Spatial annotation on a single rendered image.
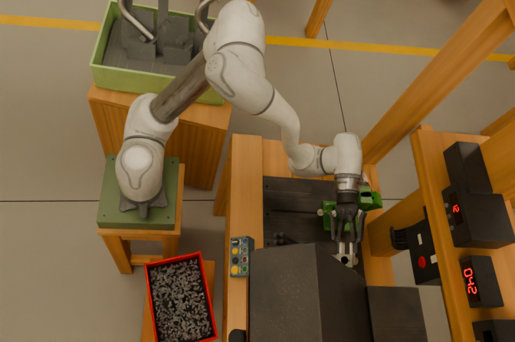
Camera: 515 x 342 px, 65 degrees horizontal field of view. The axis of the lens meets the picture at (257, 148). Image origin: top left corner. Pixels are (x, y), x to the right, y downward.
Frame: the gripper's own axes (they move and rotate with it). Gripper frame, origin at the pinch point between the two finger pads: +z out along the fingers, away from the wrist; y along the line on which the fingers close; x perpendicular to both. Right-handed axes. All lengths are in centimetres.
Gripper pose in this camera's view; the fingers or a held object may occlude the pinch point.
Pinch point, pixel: (347, 253)
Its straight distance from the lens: 143.5
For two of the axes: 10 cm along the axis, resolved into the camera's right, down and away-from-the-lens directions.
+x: 5.6, 2.1, 8.0
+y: 8.3, -0.9, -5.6
